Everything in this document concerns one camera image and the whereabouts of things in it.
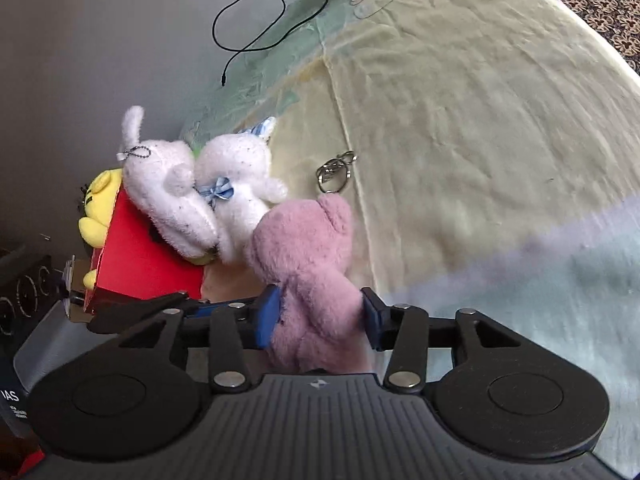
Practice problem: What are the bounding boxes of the metal key ring clasp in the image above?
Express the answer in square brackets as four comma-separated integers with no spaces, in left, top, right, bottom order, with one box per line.
[316,151,357,194]

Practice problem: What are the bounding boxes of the red cloth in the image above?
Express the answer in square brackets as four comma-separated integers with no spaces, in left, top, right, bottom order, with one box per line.
[15,449,48,479]

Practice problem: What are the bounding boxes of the pink plush toy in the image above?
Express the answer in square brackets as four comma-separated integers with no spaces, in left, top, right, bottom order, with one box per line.
[244,194,381,373]

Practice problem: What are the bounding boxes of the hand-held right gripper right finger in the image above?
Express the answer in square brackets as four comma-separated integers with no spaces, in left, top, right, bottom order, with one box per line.
[361,287,521,395]

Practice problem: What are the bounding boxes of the patterned floor rug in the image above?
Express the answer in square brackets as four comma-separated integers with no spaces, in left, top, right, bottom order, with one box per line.
[500,0,640,73]

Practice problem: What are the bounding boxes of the white plush rabbit blue bow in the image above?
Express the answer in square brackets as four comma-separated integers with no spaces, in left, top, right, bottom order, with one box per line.
[192,116,290,263]

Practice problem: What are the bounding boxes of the red cardboard box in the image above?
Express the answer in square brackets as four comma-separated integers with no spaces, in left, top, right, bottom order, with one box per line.
[82,187,208,316]

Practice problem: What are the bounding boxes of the white speckled plush rabbit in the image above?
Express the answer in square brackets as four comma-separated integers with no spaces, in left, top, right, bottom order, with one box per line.
[116,105,221,261]

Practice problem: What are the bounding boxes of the black charging cable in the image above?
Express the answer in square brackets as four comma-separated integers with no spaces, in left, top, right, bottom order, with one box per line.
[212,0,331,86]

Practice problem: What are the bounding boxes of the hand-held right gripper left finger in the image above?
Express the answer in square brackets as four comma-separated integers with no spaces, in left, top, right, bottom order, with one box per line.
[119,286,282,395]

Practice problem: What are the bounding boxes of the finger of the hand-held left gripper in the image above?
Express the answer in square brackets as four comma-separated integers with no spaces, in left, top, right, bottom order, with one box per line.
[87,291,260,335]

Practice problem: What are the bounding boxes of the yellow tiger plush toy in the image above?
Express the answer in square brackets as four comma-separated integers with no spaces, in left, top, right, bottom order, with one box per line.
[77,167,216,292]

